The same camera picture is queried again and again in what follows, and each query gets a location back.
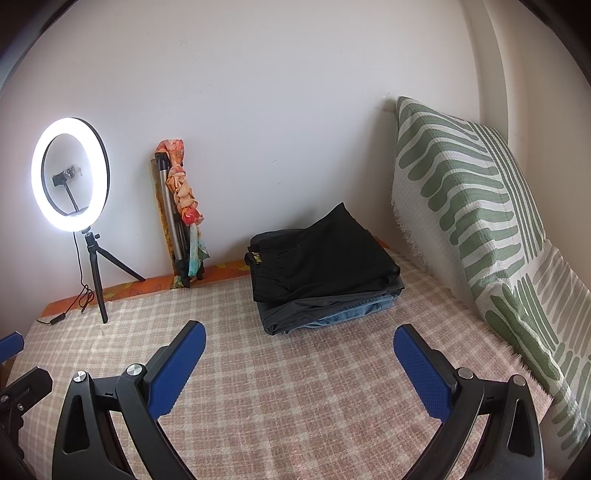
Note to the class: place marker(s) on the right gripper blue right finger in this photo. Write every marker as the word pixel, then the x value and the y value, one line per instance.
pixel 510 446

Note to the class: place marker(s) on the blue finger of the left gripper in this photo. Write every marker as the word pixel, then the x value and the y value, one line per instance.
pixel 10 346

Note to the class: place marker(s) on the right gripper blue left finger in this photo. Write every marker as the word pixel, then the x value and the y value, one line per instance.
pixel 87 445

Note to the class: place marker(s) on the black sport pants yellow print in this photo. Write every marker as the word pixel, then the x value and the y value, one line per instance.
pixel 334 256

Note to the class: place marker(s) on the black mini tripod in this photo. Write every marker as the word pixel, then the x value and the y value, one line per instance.
pixel 94 251

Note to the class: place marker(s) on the orange floral bed sheet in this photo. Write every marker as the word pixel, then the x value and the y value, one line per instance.
pixel 213 274

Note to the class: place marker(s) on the plaid pink bed cover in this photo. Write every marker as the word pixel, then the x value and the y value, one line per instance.
pixel 328 403

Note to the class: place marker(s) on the folded silver tripod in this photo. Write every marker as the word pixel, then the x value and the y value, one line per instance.
pixel 176 233

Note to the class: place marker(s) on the blue folded jeans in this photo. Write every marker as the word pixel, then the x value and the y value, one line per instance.
pixel 353 312

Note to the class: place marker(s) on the orange floral cloth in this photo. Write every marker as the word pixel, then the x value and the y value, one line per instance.
pixel 185 201

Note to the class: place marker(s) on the dark grey folded garment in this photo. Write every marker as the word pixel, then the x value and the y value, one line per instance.
pixel 286 315

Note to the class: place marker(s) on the green striped white pillow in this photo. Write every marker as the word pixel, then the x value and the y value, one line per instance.
pixel 461 198

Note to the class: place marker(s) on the white ring light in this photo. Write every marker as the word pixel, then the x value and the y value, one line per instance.
pixel 98 172

